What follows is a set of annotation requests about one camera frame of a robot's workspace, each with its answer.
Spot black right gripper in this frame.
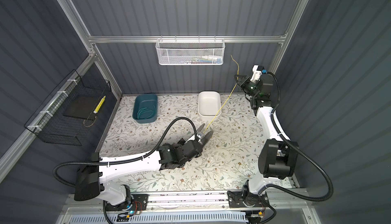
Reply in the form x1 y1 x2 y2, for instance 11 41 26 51
235 74 259 100

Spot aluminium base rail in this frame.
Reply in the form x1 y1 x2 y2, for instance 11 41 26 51
57 190 319 224

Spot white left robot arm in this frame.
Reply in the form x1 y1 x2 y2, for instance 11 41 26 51
74 136 210 207

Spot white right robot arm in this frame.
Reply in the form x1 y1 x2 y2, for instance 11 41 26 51
234 75 298 207

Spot grey perforated cable spool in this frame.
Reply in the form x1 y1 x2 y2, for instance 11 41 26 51
197 123 213 149

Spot teal plastic tub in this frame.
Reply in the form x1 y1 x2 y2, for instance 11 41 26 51
132 94 158 124

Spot items in white basket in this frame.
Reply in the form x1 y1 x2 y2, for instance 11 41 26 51
180 55 223 64

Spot green cable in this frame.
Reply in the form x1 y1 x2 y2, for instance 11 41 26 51
136 107 156 120

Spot white wire wall basket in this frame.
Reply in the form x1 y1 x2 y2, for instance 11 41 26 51
155 39 226 66

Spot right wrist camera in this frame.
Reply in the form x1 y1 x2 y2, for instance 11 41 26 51
250 65 267 83

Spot black flat pad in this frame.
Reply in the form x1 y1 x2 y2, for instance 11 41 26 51
63 96 98 120

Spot black wire wall basket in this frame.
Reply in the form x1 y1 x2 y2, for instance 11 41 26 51
25 72 112 146

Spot yellow cable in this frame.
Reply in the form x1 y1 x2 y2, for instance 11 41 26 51
204 55 240 132

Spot white plastic tub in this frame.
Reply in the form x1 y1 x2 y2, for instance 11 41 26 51
198 91 222 122

